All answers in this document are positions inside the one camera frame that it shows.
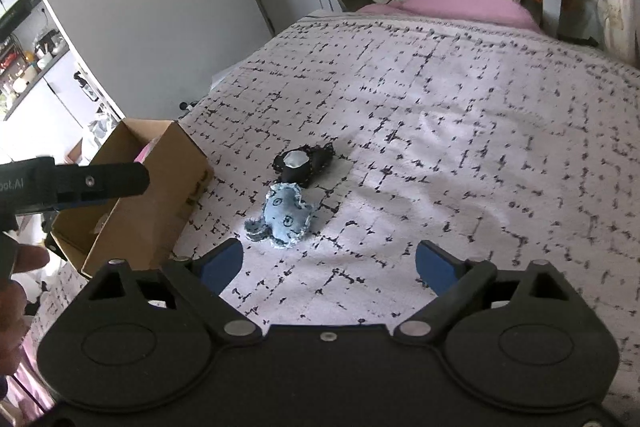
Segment pink pillow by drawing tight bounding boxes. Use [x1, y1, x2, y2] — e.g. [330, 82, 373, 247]
[358, 0, 542, 34]

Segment grey-blue fluffy plush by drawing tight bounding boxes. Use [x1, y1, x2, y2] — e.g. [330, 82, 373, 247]
[134, 136, 160, 164]

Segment brown cardboard box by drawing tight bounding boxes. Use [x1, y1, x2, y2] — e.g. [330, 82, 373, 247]
[51, 118, 214, 277]

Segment blue denim fabric toy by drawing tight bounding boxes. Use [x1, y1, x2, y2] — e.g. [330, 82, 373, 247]
[244, 183, 314, 249]

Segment black frilly scrunchie pouch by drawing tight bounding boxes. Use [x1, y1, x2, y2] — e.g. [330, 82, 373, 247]
[272, 143, 335, 187]

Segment person's left hand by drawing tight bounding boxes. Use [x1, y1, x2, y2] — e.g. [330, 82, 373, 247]
[1, 232, 50, 399]

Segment patterned white bedspread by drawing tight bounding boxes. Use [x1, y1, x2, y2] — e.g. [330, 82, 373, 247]
[19, 10, 640, 388]

